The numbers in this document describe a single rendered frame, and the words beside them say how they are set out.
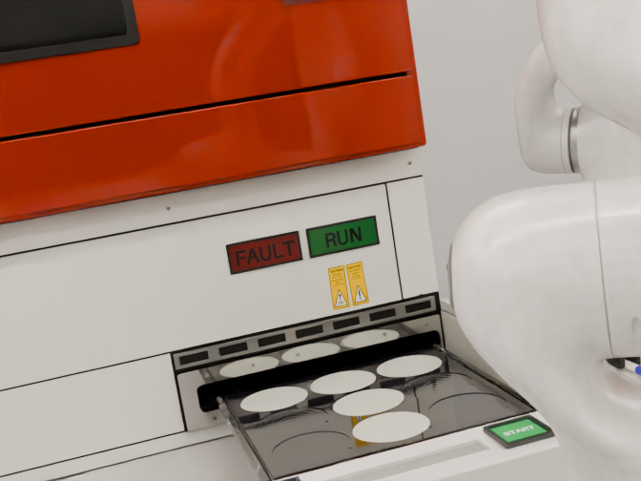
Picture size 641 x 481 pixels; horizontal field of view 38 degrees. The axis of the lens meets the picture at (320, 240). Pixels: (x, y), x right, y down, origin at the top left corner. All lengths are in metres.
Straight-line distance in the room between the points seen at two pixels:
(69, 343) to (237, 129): 0.41
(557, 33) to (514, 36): 2.60
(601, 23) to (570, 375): 0.23
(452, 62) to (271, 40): 1.81
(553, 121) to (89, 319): 0.75
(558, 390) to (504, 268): 0.09
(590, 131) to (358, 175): 0.51
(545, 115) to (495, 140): 2.15
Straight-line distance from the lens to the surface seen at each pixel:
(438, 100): 3.16
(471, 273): 0.62
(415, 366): 1.46
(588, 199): 0.62
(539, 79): 1.05
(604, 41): 0.66
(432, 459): 0.99
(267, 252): 1.47
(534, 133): 1.10
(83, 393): 1.49
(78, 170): 1.38
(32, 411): 1.50
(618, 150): 1.09
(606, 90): 0.66
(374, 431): 1.23
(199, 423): 1.51
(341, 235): 1.50
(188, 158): 1.39
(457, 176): 3.19
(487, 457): 0.97
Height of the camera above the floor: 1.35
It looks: 10 degrees down
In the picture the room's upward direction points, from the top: 9 degrees counter-clockwise
